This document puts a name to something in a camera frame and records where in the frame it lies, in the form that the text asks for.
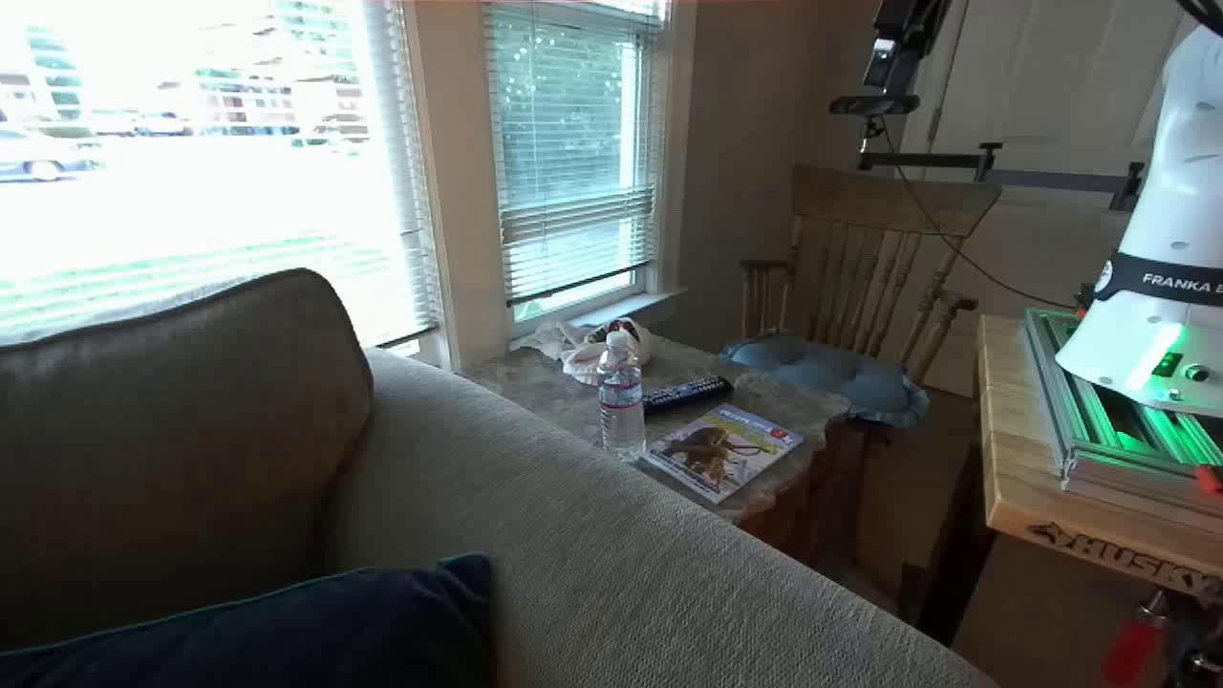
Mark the black remote control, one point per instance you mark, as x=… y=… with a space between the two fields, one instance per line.
x=685 y=396

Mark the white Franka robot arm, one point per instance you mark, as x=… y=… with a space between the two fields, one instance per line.
x=1154 y=319

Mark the clear plastic water bottle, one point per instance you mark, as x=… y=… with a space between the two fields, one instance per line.
x=620 y=400

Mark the crumpled clear plastic bag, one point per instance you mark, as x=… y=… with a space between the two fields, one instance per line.
x=577 y=349

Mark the stone top side table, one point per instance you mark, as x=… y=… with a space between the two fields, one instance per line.
x=781 y=503

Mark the mammoth picture book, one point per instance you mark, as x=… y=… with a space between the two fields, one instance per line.
x=718 y=451

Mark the white window blinds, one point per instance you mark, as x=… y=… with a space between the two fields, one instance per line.
x=571 y=89

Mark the blue chair seat cushion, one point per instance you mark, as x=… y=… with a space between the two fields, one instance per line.
x=871 y=391

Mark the wooden rocking chair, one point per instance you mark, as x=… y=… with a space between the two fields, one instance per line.
x=866 y=269

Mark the dark blue cushion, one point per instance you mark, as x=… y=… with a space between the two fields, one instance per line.
x=365 y=627

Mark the beige fabric sofa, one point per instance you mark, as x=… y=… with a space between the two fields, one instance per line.
x=237 y=439

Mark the wooden Husky workbench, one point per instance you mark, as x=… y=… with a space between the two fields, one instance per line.
x=1153 y=536

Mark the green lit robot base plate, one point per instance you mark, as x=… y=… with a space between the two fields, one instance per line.
x=1109 y=438

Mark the red clamp handle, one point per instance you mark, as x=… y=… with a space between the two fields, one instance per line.
x=1137 y=642

